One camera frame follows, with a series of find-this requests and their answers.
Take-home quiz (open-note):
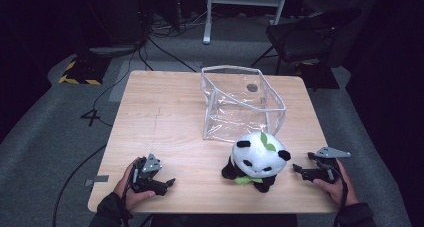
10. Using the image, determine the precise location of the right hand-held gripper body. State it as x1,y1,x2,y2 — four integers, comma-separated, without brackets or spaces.
301,146,352,184

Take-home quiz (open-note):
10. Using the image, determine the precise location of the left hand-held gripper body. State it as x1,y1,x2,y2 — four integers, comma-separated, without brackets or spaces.
130,152,168,197

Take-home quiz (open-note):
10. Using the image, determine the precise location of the panda plush toy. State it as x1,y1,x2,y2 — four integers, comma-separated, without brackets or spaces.
221,131,292,194

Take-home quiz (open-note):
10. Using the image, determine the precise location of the transparent plastic bag white trim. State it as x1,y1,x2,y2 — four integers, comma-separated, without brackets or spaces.
199,65,287,144

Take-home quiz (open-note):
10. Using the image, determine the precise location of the person's left hand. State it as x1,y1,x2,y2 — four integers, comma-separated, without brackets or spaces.
113,156,157,212

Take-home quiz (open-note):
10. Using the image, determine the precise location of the person's right hand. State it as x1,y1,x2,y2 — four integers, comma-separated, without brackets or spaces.
313,158,360,208

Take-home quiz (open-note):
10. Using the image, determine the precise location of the grey tape strip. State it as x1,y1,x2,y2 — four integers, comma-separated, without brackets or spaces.
84,174,110,188

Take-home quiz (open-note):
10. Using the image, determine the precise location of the yellow black striped base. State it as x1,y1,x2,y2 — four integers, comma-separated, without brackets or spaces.
58,55,111,86
294,60,340,90

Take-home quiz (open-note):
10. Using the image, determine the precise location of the black tape floor marker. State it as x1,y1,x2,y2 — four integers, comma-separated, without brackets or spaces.
79,108,102,128

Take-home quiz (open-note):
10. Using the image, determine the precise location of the black chair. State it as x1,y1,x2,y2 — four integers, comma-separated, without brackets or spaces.
251,6,363,76

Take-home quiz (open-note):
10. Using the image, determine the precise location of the dark equipment cabinet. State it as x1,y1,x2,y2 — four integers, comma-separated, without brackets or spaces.
89,0,150,49

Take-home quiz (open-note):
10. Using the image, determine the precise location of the left hand-held gripper cable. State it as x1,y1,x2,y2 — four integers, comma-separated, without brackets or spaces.
120,166,138,227

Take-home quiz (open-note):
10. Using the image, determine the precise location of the black floor cable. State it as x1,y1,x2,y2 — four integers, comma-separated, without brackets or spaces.
146,36,198,73
51,143,108,227
91,43,148,127

